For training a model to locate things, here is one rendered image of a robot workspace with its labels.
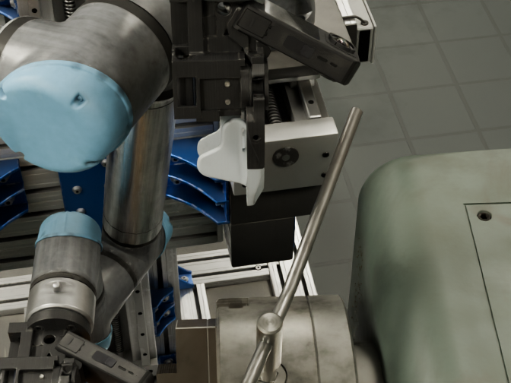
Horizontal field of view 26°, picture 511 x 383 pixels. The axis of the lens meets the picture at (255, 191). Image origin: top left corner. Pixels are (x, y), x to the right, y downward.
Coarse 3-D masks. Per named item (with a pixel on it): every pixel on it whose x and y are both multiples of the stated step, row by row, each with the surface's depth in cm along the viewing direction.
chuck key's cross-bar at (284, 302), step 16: (352, 112) 103; (352, 128) 102; (336, 160) 101; (336, 176) 100; (320, 192) 100; (320, 208) 99; (320, 224) 99; (304, 240) 98; (304, 256) 97; (288, 288) 96; (288, 304) 95; (256, 352) 92; (256, 368) 91
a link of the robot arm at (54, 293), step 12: (36, 288) 122; (48, 288) 121; (60, 288) 121; (72, 288) 121; (84, 288) 123; (36, 300) 121; (48, 300) 120; (60, 300) 120; (72, 300) 120; (84, 300) 121; (36, 312) 120; (84, 312) 121
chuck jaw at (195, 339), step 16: (224, 304) 111; (240, 304) 110; (192, 320) 110; (208, 320) 110; (176, 336) 107; (192, 336) 107; (208, 336) 107; (176, 352) 107; (192, 352) 107; (208, 352) 107; (160, 368) 109; (176, 368) 107; (192, 368) 107; (208, 368) 108
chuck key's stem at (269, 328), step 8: (272, 312) 93; (264, 320) 92; (272, 320) 92; (280, 320) 92; (256, 328) 92; (264, 328) 91; (272, 328) 91; (280, 328) 92; (256, 336) 93; (264, 336) 92; (272, 336) 92; (280, 336) 92; (256, 344) 94; (272, 344) 92; (280, 344) 93; (272, 352) 93; (280, 352) 94; (272, 360) 94; (280, 360) 96; (264, 368) 95; (272, 368) 95; (264, 376) 97; (272, 376) 97
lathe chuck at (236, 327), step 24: (216, 312) 106; (240, 312) 105; (264, 312) 105; (288, 312) 105; (240, 336) 102; (288, 336) 102; (312, 336) 102; (240, 360) 99; (288, 360) 99; (312, 360) 99
